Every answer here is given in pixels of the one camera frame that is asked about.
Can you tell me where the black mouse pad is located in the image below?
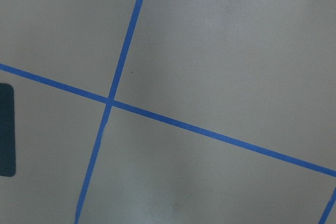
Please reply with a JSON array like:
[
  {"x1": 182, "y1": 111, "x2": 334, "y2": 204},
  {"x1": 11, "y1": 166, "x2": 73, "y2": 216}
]
[{"x1": 1, "y1": 83, "x2": 16, "y2": 177}]

